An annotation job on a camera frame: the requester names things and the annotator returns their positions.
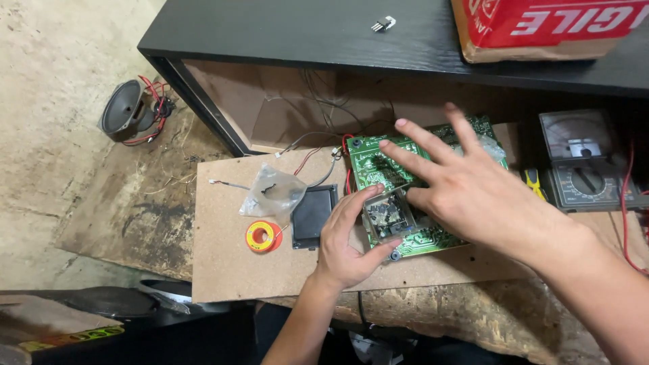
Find black wooden shelf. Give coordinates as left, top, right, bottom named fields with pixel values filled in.
left=137, top=0, right=649, bottom=158

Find red cardboard box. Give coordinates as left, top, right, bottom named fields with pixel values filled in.
left=451, top=0, right=649, bottom=64

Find grey analog multimeter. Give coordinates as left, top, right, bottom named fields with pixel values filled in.
left=538, top=108, right=649, bottom=213

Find grey cable with white connector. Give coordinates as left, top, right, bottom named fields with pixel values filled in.
left=274, top=132, right=345, bottom=159

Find clear crumpled plastic wrap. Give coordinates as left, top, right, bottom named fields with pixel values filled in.
left=454, top=133, right=507, bottom=164

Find short grey white-tipped wire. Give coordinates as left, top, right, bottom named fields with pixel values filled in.
left=208, top=179, right=251, bottom=192

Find clear plastic bag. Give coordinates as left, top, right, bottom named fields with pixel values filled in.
left=239, top=163, right=308, bottom=224

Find red multimeter probe wire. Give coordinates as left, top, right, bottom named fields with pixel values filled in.
left=620, top=139, right=649, bottom=277

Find grey loudspeaker with red wires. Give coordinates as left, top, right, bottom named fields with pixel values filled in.
left=98, top=75, right=176, bottom=147

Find orange solder wire spool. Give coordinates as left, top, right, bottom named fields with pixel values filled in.
left=246, top=220, right=284, bottom=253

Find black square display module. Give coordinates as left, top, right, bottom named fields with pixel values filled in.
left=290, top=185, right=339, bottom=250

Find green circuit board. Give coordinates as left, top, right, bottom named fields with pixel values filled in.
left=347, top=116, right=509, bottom=259

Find yellow handled tool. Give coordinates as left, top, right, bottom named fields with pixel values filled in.
left=524, top=168, right=549, bottom=202

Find red and black wire bundle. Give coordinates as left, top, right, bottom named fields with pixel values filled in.
left=294, top=133, right=356, bottom=196

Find person's right hand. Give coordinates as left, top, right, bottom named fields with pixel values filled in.
left=379, top=103, right=599, bottom=267

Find person's left hand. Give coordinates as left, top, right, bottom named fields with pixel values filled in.
left=313, top=184, right=403, bottom=292

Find brown particle board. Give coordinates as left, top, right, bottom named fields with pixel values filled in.
left=192, top=122, right=649, bottom=304

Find clear plastic component box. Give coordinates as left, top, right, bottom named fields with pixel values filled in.
left=363, top=189, right=422, bottom=243

